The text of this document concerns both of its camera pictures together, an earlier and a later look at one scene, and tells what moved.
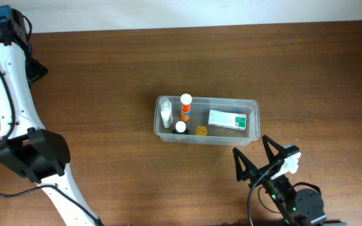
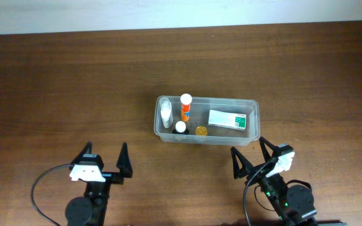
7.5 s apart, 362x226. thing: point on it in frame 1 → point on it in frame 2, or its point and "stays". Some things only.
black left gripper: (38, 70) → (111, 177)
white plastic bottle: (166, 112) stays
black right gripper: (263, 171) stays
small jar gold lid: (201, 130) stays
